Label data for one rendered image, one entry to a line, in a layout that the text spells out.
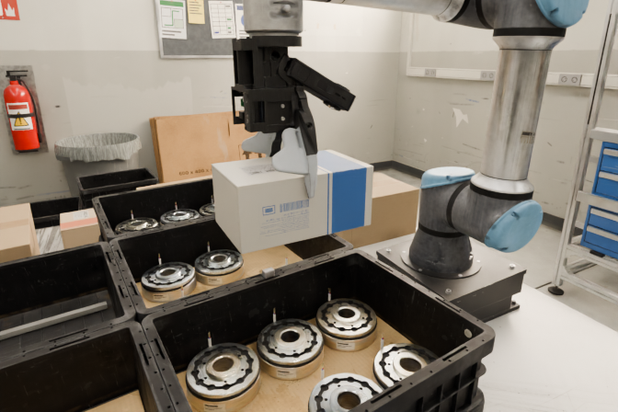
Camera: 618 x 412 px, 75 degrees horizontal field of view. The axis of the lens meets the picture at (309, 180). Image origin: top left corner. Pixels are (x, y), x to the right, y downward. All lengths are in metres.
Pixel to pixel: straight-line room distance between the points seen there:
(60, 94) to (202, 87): 1.08
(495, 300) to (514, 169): 0.34
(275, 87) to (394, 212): 0.90
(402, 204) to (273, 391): 0.86
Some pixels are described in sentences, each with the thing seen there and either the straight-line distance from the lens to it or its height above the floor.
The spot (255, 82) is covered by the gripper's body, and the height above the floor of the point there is 1.25.
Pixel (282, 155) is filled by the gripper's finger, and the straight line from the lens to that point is 0.50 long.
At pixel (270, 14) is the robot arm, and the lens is 0.51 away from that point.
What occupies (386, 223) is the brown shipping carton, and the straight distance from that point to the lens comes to 1.34.
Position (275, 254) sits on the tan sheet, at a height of 0.83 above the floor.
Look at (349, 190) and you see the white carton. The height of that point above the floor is 1.10.
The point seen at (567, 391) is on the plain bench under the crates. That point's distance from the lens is 0.95.
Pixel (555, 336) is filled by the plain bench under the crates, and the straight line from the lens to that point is 1.08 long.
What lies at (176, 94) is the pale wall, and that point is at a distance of 3.71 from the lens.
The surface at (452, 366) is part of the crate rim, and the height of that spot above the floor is 0.92.
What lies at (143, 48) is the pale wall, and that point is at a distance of 3.67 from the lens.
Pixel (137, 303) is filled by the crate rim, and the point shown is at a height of 0.93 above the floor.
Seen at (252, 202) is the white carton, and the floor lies 1.11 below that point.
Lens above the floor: 1.28
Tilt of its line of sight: 17 degrees down
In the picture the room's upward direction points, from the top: straight up
